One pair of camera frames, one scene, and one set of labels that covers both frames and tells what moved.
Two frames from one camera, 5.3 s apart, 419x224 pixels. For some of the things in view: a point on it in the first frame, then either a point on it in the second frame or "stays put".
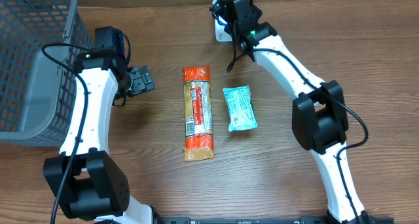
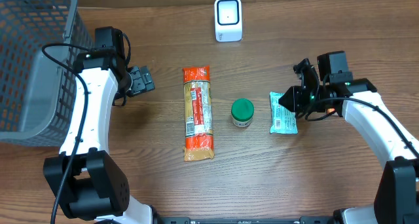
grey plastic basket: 38,94 stays put
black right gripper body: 231,29 -> 303,95
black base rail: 303,220 stays put
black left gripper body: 140,81 stays put
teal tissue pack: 240,111 -> 283,120
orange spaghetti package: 198,144 stays put
